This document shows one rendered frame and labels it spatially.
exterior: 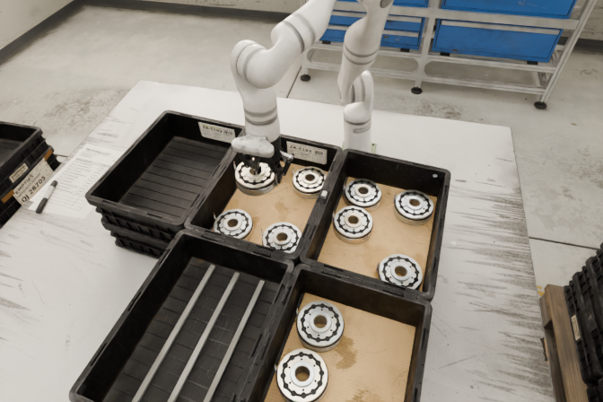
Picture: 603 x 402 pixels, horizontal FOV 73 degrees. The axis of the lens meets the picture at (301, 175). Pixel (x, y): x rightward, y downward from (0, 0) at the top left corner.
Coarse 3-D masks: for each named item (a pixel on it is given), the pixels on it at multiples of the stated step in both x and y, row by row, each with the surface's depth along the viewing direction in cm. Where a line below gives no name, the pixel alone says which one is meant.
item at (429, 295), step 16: (384, 160) 113; (400, 160) 112; (336, 176) 109; (448, 176) 108; (448, 192) 104; (320, 208) 101; (304, 256) 92; (336, 272) 89; (352, 272) 88; (432, 272) 88; (432, 288) 85
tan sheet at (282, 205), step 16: (288, 176) 123; (240, 192) 119; (272, 192) 119; (288, 192) 118; (240, 208) 115; (256, 208) 114; (272, 208) 114; (288, 208) 114; (304, 208) 114; (256, 224) 111; (272, 224) 110; (304, 224) 110; (256, 240) 107
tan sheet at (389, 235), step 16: (384, 192) 117; (400, 192) 117; (336, 208) 114; (384, 208) 113; (384, 224) 109; (400, 224) 109; (432, 224) 109; (336, 240) 106; (368, 240) 106; (384, 240) 106; (400, 240) 106; (416, 240) 106; (320, 256) 103; (336, 256) 103; (352, 256) 103; (368, 256) 103; (384, 256) 103; (416, 256) 102; (368, 272) 100
